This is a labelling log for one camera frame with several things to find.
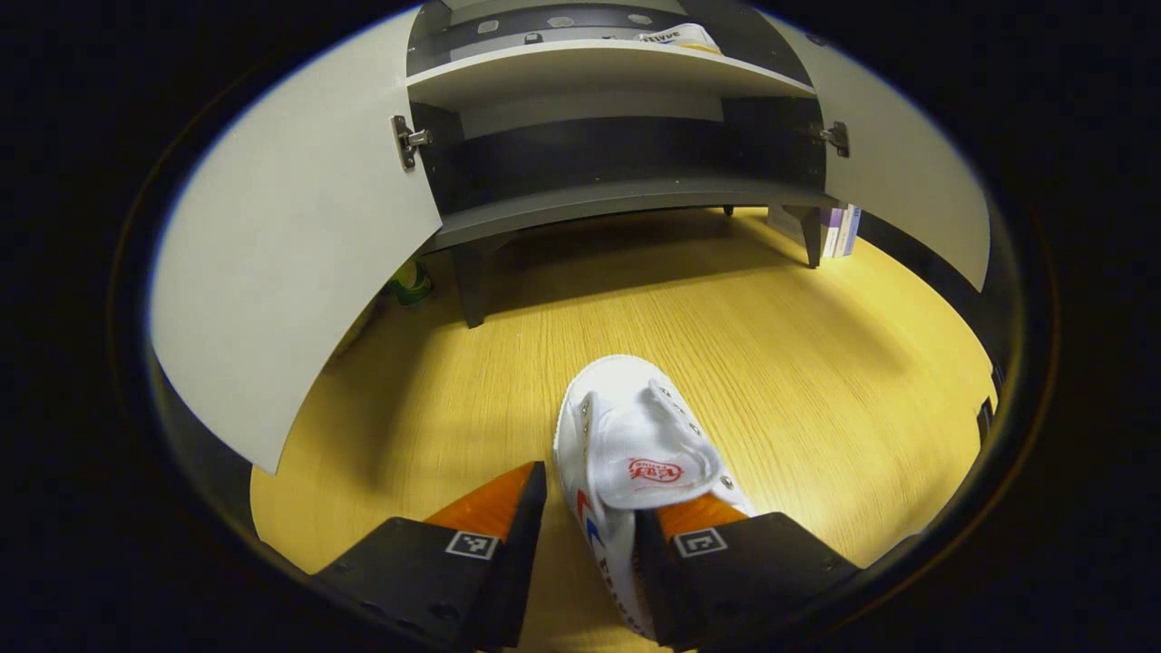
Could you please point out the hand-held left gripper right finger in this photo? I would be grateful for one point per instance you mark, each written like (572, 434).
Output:
(762, 571)

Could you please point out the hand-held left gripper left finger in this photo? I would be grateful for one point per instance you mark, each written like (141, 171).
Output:
(521, 553)

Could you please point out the white canvas shoe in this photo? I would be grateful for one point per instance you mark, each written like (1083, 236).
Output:
(685, 38)
(626, 426)

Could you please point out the white shoe cabinet door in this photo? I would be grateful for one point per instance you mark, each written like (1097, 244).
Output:
(907, 163)
(290, 254)

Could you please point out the white grey shoe cabinet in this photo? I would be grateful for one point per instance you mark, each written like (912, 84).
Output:
(617, 136)

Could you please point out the yellow plush toy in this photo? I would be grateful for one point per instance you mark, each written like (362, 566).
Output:
(413, 283)

